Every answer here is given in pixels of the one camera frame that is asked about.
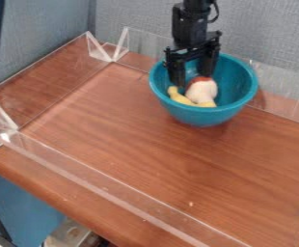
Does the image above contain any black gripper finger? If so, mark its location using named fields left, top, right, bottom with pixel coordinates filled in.
left=200, top=46, right=220, bottom=77
left=167, top=59, right=185, bottom=87

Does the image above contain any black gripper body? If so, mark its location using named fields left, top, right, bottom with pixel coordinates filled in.
left=165, top=0, right=222, bottom=63

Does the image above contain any yellow toy banana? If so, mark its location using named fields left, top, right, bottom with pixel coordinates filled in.
left=168, top=86, right=216, bottom=108

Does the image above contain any blue plastic bowl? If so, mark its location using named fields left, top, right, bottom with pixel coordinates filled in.
left=148, top=53, right=259, bottom=127

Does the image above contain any white toy mushroom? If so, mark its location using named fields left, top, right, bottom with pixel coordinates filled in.
left=185, top=76, right=218, bottom=104

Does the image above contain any clear acrylic barrier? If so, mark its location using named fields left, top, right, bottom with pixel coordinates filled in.
left=0, top=29, right=299, bottom=247

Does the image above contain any black cable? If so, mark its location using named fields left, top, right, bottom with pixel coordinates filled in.
left=207, top=0, right=220, bottom=24

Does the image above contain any grey metal bracket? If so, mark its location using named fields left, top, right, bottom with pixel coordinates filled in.
left=44, top=219, right=99, bottom=247

